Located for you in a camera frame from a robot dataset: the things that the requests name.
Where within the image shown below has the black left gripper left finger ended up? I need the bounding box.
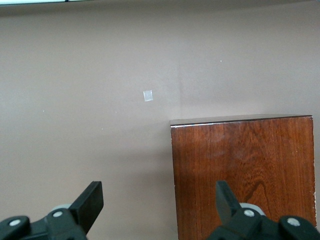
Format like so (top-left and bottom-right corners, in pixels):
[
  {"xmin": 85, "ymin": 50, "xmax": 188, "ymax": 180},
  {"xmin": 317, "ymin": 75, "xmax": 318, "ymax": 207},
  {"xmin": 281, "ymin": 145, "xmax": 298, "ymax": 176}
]
[{"xmin": 0, "ymin": 180, "xmax": 104, "ymax": 240}]

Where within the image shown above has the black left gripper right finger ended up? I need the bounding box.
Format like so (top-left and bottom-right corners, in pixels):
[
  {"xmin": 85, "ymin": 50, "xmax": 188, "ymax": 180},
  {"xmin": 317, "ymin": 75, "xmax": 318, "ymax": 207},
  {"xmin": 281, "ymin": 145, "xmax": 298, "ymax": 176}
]
[{"xmin": 204, "ymin": 180, "xmax": 320, "ymax": 240}]

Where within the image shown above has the dark red wooden cabinet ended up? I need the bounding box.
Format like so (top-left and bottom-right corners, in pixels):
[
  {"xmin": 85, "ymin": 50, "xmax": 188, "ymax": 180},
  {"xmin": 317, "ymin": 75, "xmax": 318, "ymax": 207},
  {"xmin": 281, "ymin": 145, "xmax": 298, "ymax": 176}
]
[{"xmin": 169, "ymin": 114, "xmax": 317, "ymax": 240}]

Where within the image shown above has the small square tape piece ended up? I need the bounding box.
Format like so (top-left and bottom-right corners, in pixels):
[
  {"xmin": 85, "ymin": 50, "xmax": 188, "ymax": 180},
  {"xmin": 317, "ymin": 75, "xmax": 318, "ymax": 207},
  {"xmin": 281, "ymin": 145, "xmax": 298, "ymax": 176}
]
[{"xmin": 142, "ymin": 89, "xmax": 154, "ymax": 103}]

